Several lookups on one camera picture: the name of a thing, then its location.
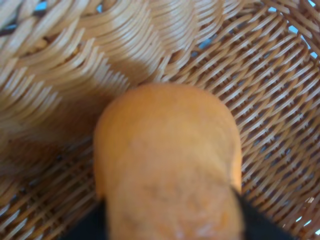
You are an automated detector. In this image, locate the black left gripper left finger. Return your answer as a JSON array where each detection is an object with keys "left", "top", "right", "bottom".
[{"left": 59, "top": 201, "right": 109, "bottom": 240}]

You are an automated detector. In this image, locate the orange woven wicker basket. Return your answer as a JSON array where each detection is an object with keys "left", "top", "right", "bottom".
[{"left": 0, "top": 0, "right": 320, "bottom": 240}]

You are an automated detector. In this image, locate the orange fruit with stem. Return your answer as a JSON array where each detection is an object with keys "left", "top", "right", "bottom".
[{"left": 93, "top": 83, "right": 244, "bottom": 240}]

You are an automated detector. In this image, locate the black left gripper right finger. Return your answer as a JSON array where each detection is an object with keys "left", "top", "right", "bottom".
[{"left": 231, "top": 187, "right": 296, "bottom": 240}]

